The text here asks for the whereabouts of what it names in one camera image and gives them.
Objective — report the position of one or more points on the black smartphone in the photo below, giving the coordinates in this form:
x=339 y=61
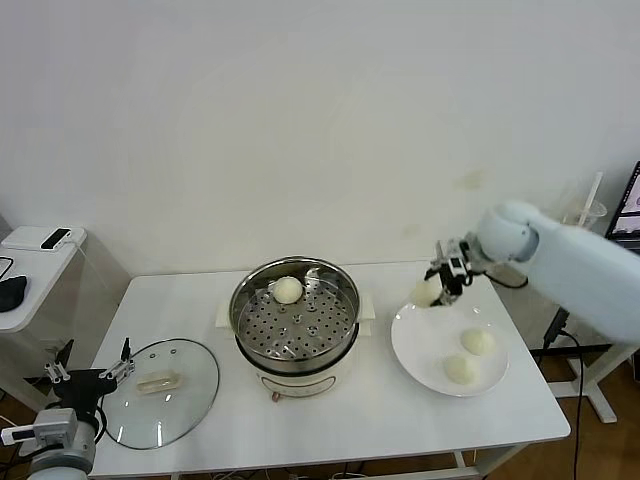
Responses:
x=55 y=238

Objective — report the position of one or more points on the plastic cup of milk tea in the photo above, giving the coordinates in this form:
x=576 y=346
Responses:
x=595 y=212

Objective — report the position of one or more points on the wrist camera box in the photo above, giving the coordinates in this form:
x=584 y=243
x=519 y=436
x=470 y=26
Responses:
x=456 y=264
x=45 y=427

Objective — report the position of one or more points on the black laptop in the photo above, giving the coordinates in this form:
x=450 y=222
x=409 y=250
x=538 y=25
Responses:
x=627 y=200

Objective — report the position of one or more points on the round glass pot lid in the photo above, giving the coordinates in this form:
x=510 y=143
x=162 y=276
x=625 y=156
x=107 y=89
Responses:
x=195 y=380

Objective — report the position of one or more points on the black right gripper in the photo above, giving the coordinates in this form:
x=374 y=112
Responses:
x=450 y=277

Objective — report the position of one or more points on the white drinking straw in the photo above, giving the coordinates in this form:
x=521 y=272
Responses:
x=595 y=195

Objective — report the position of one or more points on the white steamed baozi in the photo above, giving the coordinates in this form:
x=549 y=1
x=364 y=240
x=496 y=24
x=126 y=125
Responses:
x=460 y=369
x=425 y=294
x=287 y=290
x=476 y=342

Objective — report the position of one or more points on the white side table with phone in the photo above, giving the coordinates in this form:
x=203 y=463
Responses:
x=45 y=280

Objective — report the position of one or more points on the white electric cooking pot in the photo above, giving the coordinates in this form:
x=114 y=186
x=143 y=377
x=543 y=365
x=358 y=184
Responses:
x=300 y=385

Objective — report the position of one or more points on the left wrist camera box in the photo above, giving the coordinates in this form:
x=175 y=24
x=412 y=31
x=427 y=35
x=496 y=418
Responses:
x=45 y=427

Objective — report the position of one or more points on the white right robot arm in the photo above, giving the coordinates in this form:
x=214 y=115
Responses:
x=575 y=265

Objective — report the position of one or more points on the perforated steel steamer basket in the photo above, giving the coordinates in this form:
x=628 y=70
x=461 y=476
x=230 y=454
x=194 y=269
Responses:
x=260 y=325

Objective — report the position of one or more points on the black cloth pouch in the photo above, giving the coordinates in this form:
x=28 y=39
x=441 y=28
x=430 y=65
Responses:
x=12 y=295

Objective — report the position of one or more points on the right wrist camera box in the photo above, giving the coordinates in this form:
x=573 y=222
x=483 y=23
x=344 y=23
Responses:
x=456 y=264

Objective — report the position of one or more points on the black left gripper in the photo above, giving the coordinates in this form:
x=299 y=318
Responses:
x=82 y=385

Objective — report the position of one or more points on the white side table with laptop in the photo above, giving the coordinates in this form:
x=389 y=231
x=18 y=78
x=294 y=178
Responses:
x=595 y=390

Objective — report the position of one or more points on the round white plate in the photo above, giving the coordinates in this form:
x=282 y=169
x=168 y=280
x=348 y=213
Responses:
x=415 y=350

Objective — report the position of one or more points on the flat white box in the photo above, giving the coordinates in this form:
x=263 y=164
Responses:
x=19 y=238

